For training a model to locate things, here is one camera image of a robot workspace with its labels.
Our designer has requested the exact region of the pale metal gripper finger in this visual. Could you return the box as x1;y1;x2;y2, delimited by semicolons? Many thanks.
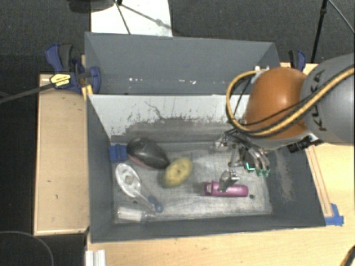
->
227;147;241;167
218;169;241;192

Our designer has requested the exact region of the purple plastic bottle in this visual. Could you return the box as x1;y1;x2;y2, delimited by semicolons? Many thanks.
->
204;180;249;198

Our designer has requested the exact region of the yellow sponge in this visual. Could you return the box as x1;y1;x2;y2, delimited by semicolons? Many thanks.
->
158;157;194;189

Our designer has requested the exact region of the black computer mouse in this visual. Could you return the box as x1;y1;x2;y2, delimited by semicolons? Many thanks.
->
126;136;171;170

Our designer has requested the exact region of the clear plastic bottle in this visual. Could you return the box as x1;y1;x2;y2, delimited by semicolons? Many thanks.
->
116;206;156;223

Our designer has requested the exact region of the grey metal bin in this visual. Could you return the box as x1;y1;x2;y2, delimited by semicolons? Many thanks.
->
84;31;327;243

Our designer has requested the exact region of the pale wood board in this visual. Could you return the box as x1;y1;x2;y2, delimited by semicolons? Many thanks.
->
33;73;91;237

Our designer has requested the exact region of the black cylinder on white bracket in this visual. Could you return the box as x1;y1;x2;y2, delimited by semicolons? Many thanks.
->
286;134;322;154

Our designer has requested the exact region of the clear scoop with blue handle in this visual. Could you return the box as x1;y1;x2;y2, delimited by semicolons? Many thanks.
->
115;162;164;214

